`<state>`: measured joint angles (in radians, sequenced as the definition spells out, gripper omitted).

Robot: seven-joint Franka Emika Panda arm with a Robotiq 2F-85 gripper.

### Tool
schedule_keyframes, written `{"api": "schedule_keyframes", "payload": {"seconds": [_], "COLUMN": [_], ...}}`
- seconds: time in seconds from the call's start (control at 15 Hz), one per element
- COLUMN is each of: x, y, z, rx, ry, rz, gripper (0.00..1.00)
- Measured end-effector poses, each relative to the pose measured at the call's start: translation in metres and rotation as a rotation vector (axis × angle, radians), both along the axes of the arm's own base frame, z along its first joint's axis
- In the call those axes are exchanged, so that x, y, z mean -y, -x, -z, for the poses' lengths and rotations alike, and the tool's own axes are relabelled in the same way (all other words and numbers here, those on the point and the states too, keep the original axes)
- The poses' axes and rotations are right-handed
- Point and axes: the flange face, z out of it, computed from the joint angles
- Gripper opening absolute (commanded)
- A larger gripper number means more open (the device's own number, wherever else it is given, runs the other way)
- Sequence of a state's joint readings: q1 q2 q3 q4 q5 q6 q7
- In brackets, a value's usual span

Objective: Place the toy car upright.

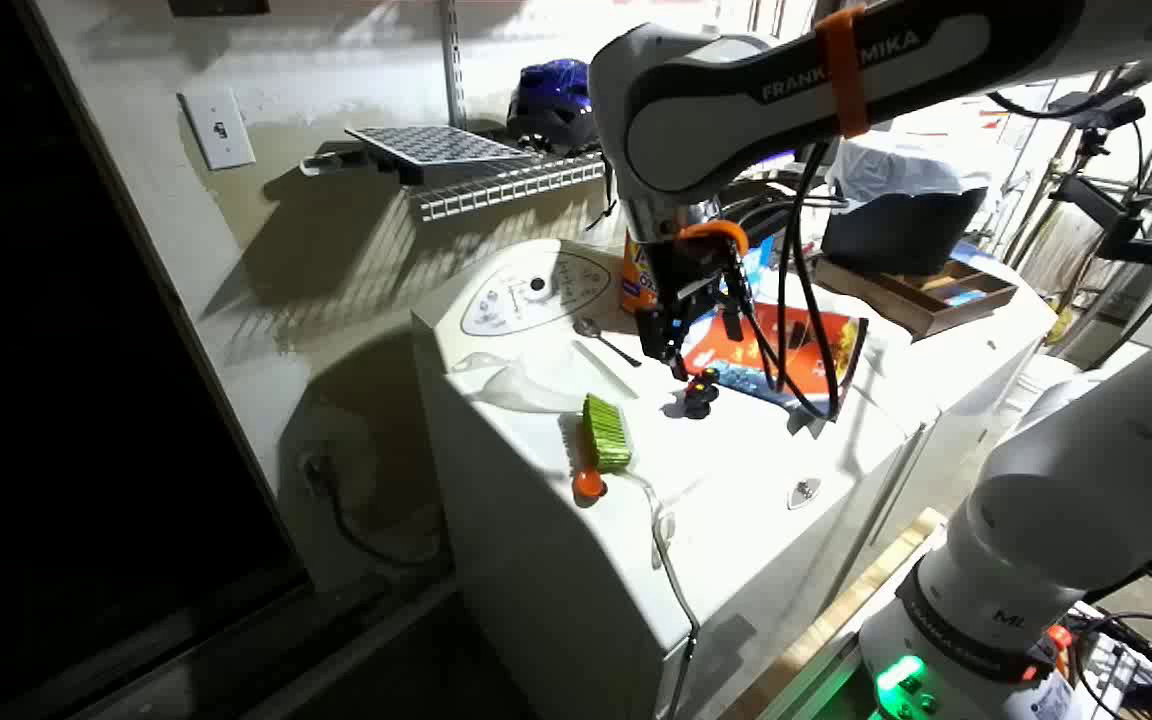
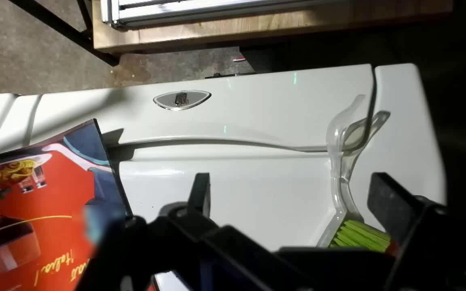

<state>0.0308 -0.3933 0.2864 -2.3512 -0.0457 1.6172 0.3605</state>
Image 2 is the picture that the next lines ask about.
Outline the clear brush with green bristles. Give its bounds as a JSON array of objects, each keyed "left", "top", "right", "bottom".
[{"left": 317, "top": 94, "right": 393, "bottom": 253}]

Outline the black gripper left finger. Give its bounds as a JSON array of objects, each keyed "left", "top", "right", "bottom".
[{"left": 187, "top": 172, "right": 212, "bottom": 219}]

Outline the white metal frame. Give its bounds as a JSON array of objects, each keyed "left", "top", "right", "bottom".
[{"left": 100, "top": 0, "right": 352, "bottom": 30}]

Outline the wooden board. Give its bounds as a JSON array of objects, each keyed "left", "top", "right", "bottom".
[{"left": 90, "top": 0, "right": 456, "bottom": 54}]

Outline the red blue magazine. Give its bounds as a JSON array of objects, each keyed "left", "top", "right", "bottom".
[{"left": 0, "top": 119, "right": 132, "bottom": 291}]

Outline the black metal bar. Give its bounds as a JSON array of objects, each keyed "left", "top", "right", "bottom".
[{"left": 9, "top": 0, "right": 119, "bottom": 68}]

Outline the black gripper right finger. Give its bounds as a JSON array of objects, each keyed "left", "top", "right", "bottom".
[{"left": 365, "top": 172, "right": 435, "bottom": 246}]

